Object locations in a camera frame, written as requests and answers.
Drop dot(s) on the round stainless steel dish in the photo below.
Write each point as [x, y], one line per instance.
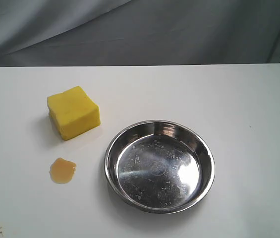
[159, 166]

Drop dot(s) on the orange liquid spill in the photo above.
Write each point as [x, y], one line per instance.
[62, 171]

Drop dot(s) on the grey backdrop cloth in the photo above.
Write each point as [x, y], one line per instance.
[138, 32]

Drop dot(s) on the yellow sponge block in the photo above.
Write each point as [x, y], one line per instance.
[73, 112]

